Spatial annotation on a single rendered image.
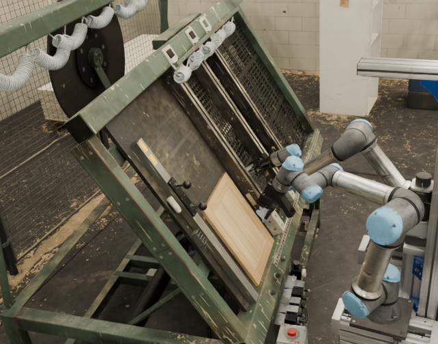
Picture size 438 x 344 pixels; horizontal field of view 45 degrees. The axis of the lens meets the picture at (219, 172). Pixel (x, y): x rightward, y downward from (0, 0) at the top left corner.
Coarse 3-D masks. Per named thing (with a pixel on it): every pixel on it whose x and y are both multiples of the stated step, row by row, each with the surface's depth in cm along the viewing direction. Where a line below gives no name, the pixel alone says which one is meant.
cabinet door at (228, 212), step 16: (224, 176) 279; (224, 192) 273; (240, 192) 286; (208, 208) 255; (224, 208) 267; (240, 208) 280; (224, 224) 262; (240, 224) 274; (256, 224) 286; (224, 240) 257; (240, 240) 268; (256, 240) 280; (272, 240) 293; (240, 256) 261; (256, 256) 274; (256, 272) 267
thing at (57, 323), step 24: (96, 216) 353; (312, 216) 434; (72, 240) 331; (312, 240) 411; (48, 264) 312; (120, 264) 403; (216, 288) 368; (24, 312) 278; (48, 312) 276; (96, 312) 371; (24, 336) 286; (72, 336) 269; (96, 336) 263; (120, 336) 258; (144, 336) 255; (168, 336) 254; (192, 336) 252; (216, 336) 262
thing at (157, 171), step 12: (132, 144) 230; (144, 156) 230; (156, 168) 231; (156, 180) 234; (168, 180) 235; (168, 192) 236; (180, 204) 237; (192, 228) 242; (204, 228) 242; (216, 240) 246; (216, 252) 245; (228, 264) 246; (240, 276) 251; (240, 288) 252; (252, 288) 255; (252, 300) 253
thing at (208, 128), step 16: (192, 64) 264; (176, 96) 273; (192, 96) 275; (192, 112) 275; (208, 128) 277; (224, 144) 281; (224, 160) 284; (240, 176) 286; (256, 192) 289; (256, 208) 294; (272, 224) 296
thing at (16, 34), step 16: (64, 0) 271; (80, 0) 274; (96, 0) 289; (112, 0) 305; (32, 16) 243; (48, 16) 250; (64, 16) 262; (80, 16) 275; (160, 16) 400; (0, 32) 221; (16, 32) 230; (32, 32) 240; (48, 32) 251; (160, 32) 406; (0, 48) 221; (16, 48) 231; (0, 240) 253; (0, 256) 257; (0, 272) 262; (160, 304) 252
